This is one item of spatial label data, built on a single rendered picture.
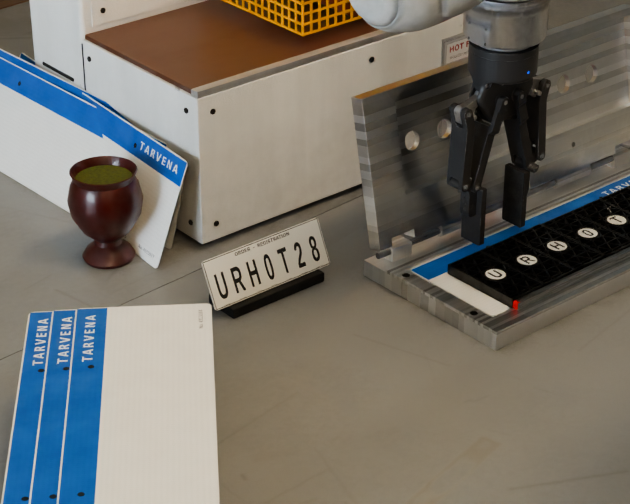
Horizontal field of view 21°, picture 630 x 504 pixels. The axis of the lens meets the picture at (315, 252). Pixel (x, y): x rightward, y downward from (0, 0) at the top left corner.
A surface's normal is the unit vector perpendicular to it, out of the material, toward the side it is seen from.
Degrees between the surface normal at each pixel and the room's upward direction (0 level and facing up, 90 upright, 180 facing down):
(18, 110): 63
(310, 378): 0
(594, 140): 79
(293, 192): 90
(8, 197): 0
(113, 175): 0
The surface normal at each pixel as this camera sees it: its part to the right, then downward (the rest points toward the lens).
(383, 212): 0.63, 0.19
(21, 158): -0.66, -0.11
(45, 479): 0.00, -0.88
